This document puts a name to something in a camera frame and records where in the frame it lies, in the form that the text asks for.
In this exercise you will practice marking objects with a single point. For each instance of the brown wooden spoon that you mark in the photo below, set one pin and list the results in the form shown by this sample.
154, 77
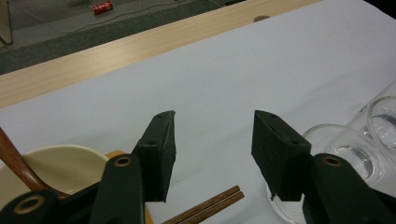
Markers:
18, 165

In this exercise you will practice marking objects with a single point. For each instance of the clear drinking glass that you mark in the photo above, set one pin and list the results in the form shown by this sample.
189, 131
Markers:
383, 124
358, 158
384, 90

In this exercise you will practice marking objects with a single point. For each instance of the cream ceramic bowl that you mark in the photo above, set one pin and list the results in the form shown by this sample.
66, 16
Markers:
68, 168

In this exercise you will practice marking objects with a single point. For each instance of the white table mat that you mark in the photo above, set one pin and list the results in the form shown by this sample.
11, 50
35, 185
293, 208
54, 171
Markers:
218, 77

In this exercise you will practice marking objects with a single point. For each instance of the thin brown chopstick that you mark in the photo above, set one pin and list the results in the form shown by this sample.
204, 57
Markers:
214, 197
224, 203

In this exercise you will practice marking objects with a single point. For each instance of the red can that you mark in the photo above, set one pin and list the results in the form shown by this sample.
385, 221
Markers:
102, 7

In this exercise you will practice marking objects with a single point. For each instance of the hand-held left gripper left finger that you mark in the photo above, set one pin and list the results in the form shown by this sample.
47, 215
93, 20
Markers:
157, 161

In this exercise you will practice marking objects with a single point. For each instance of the round brown table grommet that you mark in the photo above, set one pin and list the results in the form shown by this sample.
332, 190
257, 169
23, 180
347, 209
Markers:
262, 18

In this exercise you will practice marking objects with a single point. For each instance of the black curtain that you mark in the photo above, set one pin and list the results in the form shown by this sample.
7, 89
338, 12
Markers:
381, 6

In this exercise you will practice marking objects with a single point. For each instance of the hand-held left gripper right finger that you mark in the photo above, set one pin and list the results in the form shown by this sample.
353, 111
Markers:
280, 158

